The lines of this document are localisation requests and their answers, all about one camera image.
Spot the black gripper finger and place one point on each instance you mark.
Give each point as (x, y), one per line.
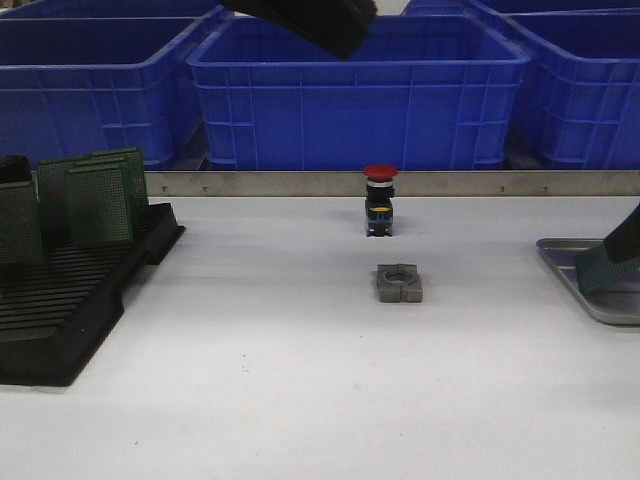
(339, 27)
(622, 244)

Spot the green circuit board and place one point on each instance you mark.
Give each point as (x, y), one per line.
(98, 206)
(21, 237)
(107, 163)
(594, 269)

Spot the silver metal tray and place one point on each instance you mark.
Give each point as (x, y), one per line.
(616, 304)

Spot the rear right green board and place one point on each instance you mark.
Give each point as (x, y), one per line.
(134, 159)

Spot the black slotted board rack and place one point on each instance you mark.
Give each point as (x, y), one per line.
(56, 313)

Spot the far right blue crate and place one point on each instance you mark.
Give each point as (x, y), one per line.
(493, 11)

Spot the centre blue plastic crate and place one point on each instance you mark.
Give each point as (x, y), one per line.
(421, 93)

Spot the blue plastic crate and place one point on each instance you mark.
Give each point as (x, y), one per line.
(578, 104)
(74, 86)
(421, 93)

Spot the right blue plastic crate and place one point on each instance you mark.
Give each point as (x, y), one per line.
(578, 104)

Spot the red emergency stop button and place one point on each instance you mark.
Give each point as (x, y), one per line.
(378, 202)

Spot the grey square mounting block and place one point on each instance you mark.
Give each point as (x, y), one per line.
(399, 283)

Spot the left blue plastic crate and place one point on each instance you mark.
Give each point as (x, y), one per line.
(74, 86)

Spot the far left blue crate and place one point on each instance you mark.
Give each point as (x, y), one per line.
(210, 12)

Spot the metal table edge rail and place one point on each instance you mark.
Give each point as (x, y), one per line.
(505, 183)

